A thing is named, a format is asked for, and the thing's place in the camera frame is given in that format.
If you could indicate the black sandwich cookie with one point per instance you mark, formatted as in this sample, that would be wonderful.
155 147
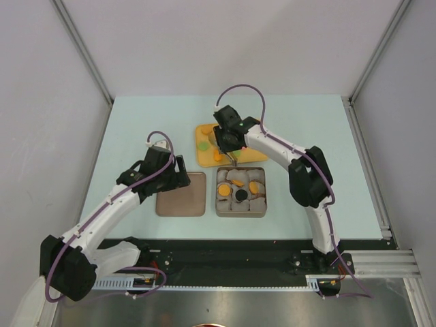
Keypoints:
241 195

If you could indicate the green cookie left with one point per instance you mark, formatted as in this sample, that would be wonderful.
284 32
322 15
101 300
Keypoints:
203 146

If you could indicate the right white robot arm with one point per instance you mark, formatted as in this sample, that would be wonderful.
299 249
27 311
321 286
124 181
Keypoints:
310 179

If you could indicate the white cable duct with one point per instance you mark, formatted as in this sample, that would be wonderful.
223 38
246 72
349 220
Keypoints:
129 282

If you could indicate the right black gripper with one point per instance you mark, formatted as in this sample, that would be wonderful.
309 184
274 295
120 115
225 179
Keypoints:
223 147

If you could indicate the metal tongs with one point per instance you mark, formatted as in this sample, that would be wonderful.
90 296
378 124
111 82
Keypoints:
213 141

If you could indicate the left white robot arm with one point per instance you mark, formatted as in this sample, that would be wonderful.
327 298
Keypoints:
73 262

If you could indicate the tan biscuit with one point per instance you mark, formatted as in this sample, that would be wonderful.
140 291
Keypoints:
224 190
238 183
206 130
253 187

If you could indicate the orange fish cookie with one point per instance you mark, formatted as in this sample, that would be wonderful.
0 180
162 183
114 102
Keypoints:
217 156

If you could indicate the gold cookie tin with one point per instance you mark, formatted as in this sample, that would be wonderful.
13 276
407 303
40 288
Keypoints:
255 206

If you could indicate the right aluminium frame post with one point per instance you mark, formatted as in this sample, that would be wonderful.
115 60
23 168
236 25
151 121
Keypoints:
387 35

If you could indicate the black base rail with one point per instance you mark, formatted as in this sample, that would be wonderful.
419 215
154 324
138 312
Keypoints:
240 263

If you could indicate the gold tin lid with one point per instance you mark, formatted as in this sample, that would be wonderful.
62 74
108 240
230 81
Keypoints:
187 201

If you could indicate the left aluminium frame post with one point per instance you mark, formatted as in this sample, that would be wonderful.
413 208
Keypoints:
77 40

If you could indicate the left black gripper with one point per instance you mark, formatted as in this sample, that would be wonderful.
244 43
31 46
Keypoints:
178 179

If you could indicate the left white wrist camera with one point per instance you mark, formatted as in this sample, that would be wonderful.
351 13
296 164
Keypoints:
160 143

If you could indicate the yellow plastic tray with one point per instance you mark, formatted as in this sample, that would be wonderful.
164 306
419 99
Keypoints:
205 158

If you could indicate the aluminium frame post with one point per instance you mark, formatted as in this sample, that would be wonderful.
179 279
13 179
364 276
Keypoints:
387 35
77 40

